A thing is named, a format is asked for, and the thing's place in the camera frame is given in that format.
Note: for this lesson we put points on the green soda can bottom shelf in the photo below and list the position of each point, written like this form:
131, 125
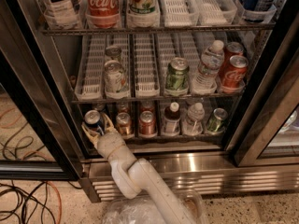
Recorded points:
216, 120

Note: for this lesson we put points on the green soda can middle shelf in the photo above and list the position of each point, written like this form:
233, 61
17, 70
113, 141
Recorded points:
177, 75

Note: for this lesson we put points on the gold soda can front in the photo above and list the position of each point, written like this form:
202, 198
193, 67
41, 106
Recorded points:
124, 123

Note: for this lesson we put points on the small water bottle bottom shelf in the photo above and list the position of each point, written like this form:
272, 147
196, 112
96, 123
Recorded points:
192, 125

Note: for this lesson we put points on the tea bottle top shelf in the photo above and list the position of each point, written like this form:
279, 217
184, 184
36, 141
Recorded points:
62, 14

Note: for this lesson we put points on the glass fridge door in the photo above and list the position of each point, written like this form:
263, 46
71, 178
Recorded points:
30, 92
274, 135

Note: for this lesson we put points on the coca-cola bottle top shelf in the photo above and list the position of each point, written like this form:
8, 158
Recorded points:
104, 13

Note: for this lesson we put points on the silver can rear middle shelf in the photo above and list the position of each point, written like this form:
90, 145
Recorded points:
113, 53

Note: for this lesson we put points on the clear plastic bag bin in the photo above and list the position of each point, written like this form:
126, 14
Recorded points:
142, 210

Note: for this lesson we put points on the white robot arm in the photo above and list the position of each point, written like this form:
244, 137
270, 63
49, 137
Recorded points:
132, 175

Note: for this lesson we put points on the white patterned can front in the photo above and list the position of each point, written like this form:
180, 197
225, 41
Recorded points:
115, 77

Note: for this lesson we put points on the red soda can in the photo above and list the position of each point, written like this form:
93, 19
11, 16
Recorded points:
147, 123
147, 106

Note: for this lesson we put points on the green soda can shelf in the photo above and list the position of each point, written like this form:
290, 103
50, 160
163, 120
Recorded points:
216, 120
177, 75

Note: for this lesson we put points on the red soda can rear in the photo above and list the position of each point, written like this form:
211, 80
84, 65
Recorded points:
147, 106

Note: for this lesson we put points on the red coca-cola can front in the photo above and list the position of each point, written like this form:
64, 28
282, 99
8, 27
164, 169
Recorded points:
234, 71

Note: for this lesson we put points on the water bottle middle shelf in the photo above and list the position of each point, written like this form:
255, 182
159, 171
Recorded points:
211, 60

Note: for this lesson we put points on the gold soda can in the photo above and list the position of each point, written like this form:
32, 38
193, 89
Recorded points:
123, 107
124, 123

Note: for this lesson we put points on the right glass fridge door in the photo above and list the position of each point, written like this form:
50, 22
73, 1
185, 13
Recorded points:
274, 135

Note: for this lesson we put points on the red coca-cola can rear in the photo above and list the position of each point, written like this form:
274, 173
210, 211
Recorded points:
231, 49

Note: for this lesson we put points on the red soda can front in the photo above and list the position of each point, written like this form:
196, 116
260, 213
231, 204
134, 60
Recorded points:
147, 123

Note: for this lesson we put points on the red coca-cola can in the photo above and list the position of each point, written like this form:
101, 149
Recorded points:
231, 49
234, 71

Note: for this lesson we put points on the stainless steel fridge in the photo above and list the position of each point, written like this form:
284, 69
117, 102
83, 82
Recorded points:
71, 62

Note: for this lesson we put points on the blue pepsi can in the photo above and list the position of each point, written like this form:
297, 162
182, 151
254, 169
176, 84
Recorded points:
94, 121
100, 107

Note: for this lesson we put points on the left glass fridge door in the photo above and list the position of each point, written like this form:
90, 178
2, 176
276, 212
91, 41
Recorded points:
30, 92

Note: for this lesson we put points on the gold soda can rear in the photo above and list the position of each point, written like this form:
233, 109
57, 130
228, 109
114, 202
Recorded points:
123, 107

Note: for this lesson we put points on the blue pepsi can rear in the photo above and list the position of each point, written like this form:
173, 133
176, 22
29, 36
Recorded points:
100, 107

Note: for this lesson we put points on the dark juice bottle white cap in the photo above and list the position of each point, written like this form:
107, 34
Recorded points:
171, 118

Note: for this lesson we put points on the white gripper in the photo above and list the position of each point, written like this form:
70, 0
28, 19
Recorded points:
109, 142

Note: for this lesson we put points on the blue pepsi can front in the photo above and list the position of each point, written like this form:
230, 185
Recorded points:
94, 121

